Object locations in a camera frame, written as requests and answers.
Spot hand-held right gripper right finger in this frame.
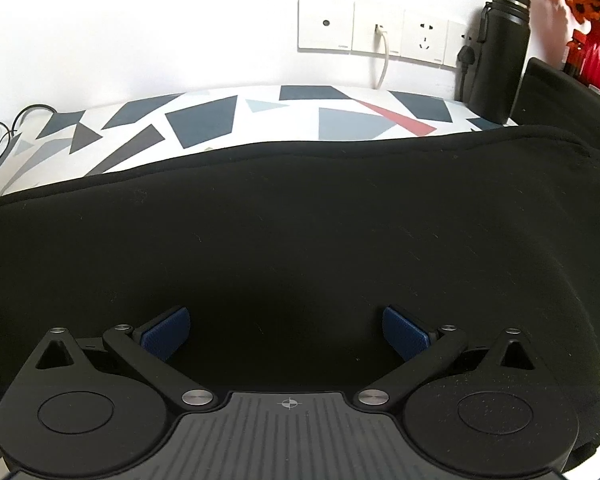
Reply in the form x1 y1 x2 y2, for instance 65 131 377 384
355 305 537 409

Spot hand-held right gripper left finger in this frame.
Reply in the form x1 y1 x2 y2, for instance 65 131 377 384
32 306 220 409

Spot black pants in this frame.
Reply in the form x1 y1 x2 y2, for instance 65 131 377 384
0 124 600 471

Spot geometric patterned tablecloth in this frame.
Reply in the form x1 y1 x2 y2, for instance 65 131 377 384
0 85 521 203

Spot black power plug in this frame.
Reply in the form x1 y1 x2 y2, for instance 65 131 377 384
452 44 479 103

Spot black box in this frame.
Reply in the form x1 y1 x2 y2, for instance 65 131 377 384
509 56 600 132

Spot black bottle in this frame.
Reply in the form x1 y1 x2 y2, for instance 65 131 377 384
467 0 532 126

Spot small red bottle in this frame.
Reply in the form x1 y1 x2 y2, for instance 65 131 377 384
561 29 587 79

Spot black cables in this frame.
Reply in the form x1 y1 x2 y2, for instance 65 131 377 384
0 104 56 183

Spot white cable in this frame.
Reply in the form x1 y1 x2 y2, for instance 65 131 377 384
374 24 392 91

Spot white wall socket panel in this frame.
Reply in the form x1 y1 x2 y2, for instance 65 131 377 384
296 0 482 69

